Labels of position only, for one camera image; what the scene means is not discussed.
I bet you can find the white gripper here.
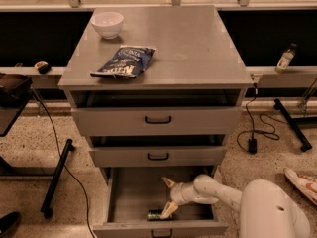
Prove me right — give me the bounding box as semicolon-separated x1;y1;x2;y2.
160;177;197;219

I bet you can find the green soda can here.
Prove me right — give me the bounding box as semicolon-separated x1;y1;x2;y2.
147;209;172;221

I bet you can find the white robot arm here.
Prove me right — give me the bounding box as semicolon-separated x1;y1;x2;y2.
160;175;311;238

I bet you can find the grey bottom drawer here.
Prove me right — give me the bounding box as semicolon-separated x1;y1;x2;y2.
93;166;228;238

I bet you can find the grey drawer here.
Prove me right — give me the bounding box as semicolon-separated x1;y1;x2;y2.
93;166;228;238
89;135;226;168
72;90;241;136

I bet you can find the grey middle drawer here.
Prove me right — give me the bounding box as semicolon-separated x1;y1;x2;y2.
89;135;226;168

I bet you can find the grey top drawer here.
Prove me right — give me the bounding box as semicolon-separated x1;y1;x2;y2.
72;90;241;136

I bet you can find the grey drawer cabinet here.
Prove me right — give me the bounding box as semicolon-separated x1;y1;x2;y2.
57;5;255;183

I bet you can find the white red sneaker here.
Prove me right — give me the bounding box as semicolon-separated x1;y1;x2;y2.
284;168;317;205

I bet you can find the blue chip bag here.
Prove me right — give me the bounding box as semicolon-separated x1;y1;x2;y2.
90;46;156;78

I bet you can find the black stand leg right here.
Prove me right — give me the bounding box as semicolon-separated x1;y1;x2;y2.
274;98;317;152

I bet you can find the black shoe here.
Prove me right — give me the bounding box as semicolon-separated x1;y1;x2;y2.
0;212;21;238

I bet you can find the small clear bottle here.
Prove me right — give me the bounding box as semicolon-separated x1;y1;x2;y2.
275;43;297;73

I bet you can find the small black yellow object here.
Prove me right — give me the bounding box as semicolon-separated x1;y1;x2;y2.
34;61;52;74

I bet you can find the white bowl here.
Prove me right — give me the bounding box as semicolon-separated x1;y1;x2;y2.
90;12;124;39

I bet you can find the black stand left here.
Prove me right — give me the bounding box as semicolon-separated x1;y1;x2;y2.
0;72;76;220

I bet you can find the black power cable with adapter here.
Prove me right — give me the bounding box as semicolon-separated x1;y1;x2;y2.
236;82;281;155

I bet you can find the black cable on floor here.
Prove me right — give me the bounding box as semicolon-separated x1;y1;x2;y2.
31;90;97;238

